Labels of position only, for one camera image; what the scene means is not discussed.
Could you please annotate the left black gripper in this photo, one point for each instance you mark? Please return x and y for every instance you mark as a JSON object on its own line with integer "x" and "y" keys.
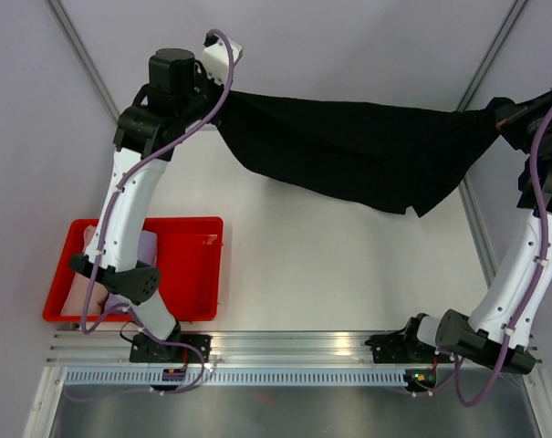
{"x": 520, "y": 122}

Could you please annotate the black t shirt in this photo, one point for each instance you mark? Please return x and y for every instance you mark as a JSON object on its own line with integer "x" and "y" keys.
{"x": 389, "y": 158}

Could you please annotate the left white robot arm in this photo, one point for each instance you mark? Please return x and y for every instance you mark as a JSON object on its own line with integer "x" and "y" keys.
{"x": 185, "y": 93}

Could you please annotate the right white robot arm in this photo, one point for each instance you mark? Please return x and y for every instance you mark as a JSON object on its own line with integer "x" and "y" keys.
{"x": 503, "y": 320}

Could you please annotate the red plastic bin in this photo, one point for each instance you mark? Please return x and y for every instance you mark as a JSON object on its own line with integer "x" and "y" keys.
{"x": 188, "y": 255}

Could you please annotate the lavender rolled t shirt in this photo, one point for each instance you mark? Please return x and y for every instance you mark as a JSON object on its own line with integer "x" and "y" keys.
{"x": 147, "y": 254}

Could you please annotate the pink rolled t shirt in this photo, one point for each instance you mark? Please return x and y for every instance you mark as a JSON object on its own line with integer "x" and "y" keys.
{"x": 76, "y": 296}

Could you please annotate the right aluminium corner post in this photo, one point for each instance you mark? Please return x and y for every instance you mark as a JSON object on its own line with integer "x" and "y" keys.
{"x": 502, "y": 34}

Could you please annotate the aluminium corner post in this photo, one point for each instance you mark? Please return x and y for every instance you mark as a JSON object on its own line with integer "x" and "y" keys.
{"x": 502, "y": 34}
{"x": 81, "y": 53}

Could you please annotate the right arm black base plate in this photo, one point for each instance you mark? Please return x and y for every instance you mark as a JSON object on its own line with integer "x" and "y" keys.
{"x": 399, "y": 348}

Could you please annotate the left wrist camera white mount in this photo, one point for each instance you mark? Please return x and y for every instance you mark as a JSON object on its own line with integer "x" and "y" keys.
{"x": 215, "y": 61}

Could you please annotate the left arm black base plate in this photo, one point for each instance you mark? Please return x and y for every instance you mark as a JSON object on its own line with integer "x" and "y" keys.
{"x": 146, "y": 350}

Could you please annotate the left aluminium corner post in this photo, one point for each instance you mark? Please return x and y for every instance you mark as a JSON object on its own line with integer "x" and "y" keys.
{"x": 81, "y": 53}

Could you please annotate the aluminium front rail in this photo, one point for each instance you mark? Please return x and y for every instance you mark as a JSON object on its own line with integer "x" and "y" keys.
{"x": 238, "y": 349}

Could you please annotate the slotted grey cable duct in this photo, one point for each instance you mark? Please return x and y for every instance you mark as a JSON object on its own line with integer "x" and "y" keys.
{"x": 240, "y": 377}

